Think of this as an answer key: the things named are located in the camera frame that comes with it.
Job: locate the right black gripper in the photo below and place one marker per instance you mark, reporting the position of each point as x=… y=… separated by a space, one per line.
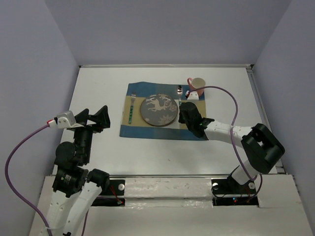
x=181 y=118

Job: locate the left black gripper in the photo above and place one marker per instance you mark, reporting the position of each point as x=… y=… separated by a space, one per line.
x=102 y=116

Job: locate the spoon with teal handle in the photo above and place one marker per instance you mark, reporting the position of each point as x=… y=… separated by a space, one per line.
x=179 y=93

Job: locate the dark patterned plate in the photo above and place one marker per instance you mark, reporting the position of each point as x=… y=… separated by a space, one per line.
x=159 y=110

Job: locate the pink cup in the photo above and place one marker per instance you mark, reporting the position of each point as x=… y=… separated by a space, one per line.
x=197 y=84

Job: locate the blue beige checked cloth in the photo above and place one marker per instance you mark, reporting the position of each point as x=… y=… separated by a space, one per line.
x=139 y=128

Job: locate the fork with teal handle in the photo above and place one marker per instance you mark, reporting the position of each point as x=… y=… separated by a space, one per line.
x=133 y=97

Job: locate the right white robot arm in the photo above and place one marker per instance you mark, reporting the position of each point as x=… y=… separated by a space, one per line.
x=262 y=148

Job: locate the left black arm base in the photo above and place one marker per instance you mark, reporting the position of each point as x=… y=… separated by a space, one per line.
x=113 y=196

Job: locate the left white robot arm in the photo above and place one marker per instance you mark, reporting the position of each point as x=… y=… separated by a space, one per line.
x=74 y=188

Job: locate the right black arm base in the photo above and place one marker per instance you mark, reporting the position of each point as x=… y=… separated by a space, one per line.
x=241 y=195

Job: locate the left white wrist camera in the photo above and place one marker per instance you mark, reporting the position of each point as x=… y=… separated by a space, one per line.
x=64 y=120

